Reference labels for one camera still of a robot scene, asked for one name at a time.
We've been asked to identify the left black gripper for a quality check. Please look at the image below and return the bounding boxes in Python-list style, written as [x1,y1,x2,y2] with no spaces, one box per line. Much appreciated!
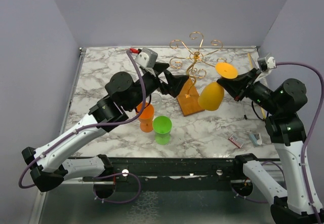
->
[126,62,189,111]

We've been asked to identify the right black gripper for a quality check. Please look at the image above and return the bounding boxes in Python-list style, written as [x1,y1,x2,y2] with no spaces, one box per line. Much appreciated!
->
[219,66,280,113]

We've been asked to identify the yellow plastic wine glass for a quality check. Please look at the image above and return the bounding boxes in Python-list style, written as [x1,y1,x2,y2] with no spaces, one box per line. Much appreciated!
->
[198,62,238,111]

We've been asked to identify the orange plastic wine glass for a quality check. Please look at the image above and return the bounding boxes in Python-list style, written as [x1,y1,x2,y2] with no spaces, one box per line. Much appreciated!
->
[138,102,154,133]

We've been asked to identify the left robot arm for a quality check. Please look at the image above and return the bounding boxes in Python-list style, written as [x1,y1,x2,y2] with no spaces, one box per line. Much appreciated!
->
[22,62,189,192]

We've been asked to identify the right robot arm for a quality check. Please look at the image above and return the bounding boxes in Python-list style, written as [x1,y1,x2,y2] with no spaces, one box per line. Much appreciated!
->
[217,68,323,223]

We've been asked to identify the green plastic wine glass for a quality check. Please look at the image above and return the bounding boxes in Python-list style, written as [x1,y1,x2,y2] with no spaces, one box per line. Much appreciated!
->
[152,116,173,145]

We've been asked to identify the clear glass tumbler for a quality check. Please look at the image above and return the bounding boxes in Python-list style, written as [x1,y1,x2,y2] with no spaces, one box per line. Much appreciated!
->
[150,93,162,113]

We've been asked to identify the red white small box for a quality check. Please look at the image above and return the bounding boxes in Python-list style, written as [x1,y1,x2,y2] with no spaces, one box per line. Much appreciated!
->
[228,134,244,148]

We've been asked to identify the blue white small object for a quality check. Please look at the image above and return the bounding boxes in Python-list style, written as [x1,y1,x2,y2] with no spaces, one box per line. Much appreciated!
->
[249,133,263,146]

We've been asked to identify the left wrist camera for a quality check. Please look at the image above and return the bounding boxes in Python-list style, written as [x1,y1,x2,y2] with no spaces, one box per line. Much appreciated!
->
[135,48,158,69]

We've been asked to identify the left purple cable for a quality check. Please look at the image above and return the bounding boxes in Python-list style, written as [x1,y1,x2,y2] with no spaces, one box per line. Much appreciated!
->
[18,49,150,190]

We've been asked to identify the purple cable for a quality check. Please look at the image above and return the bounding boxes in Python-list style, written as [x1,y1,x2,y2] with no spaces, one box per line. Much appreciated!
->
[18,49,150,190]
[273,61,324,224]

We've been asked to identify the gold wire wine glass rack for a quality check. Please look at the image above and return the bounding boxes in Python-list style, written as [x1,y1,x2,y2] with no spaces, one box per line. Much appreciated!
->
[169,31,223,117]

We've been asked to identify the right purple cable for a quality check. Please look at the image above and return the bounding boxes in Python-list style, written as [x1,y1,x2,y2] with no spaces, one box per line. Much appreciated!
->
[273,61,324,224]

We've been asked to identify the black mounting rail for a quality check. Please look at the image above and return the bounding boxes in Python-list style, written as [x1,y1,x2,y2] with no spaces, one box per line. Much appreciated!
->
[80,157,261,192]

